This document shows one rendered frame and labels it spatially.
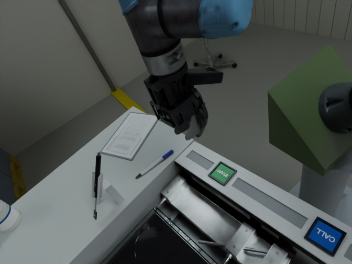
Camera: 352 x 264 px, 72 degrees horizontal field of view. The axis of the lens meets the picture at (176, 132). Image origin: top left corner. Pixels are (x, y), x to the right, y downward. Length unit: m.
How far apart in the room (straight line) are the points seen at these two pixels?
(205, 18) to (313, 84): 0.56
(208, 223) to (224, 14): 0.54
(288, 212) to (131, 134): 0.55
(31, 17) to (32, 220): 2.19
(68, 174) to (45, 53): 2.08
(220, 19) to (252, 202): 0.44
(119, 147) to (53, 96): 2.20
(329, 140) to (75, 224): 0.77
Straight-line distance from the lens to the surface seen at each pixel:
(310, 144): 0.79
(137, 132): 0.87
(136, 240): 0.73
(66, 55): 2.90
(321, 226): 0.61
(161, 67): 0.43
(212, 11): 0.33
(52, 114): 3.09
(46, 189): 0.93
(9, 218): 0.90
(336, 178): 1.03
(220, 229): 0.69
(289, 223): 0.61
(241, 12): 0.34
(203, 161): 0.72
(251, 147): 1.95
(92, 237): 0.72
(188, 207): 0.74
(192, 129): 0.54
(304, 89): 0.81
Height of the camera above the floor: 1.52
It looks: 43 degrees down
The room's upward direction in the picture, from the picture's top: 23 degrees counter-clockwise
